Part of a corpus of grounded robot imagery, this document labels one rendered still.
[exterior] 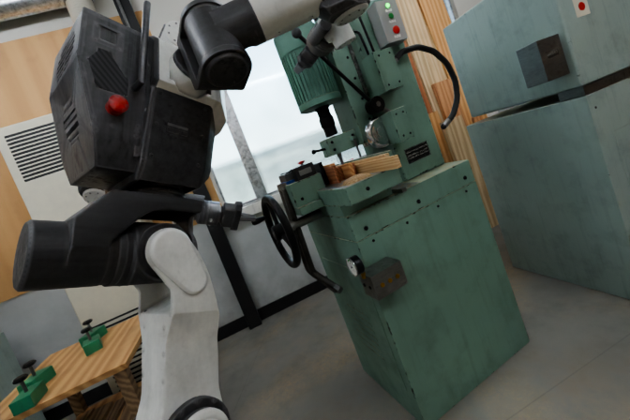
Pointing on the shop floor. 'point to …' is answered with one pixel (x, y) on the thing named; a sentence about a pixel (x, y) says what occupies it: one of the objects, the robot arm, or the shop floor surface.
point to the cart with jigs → (82, 376)
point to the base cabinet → (430, 304)
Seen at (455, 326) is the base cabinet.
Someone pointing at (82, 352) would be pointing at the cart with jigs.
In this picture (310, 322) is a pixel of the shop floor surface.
